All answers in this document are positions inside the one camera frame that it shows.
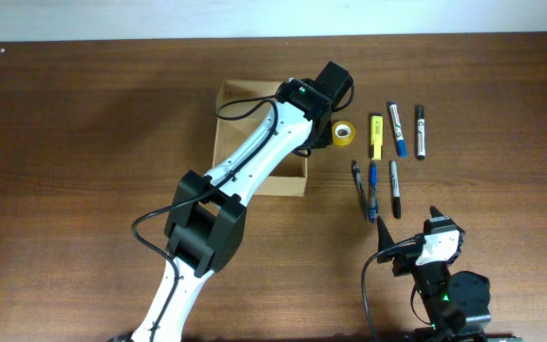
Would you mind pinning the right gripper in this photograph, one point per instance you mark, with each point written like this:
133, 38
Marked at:
406, 260

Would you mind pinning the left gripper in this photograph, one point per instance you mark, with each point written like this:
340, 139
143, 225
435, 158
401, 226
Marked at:
325, 138

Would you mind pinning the yellow tape roll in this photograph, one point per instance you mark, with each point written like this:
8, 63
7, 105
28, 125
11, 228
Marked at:
343, 133

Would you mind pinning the yellow highlighter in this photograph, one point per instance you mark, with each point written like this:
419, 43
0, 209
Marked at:
376, 136

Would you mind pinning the blue whiteboard marker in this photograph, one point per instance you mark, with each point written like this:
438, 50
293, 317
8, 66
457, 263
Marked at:
397, 126

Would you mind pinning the black whiteboard marker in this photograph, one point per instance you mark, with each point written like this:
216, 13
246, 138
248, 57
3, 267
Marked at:
420, 133

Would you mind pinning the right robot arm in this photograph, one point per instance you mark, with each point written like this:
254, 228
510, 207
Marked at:
457, 305

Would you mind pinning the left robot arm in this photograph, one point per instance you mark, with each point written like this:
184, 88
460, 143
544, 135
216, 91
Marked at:
201, 230

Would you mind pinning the blue ballpoint pen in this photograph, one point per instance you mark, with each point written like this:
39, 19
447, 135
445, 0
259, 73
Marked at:
373, 204

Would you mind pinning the black permanent marker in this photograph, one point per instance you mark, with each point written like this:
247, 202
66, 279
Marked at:
395, 189

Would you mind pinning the black clear ballpoint pen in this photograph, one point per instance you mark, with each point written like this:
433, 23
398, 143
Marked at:
356, 174

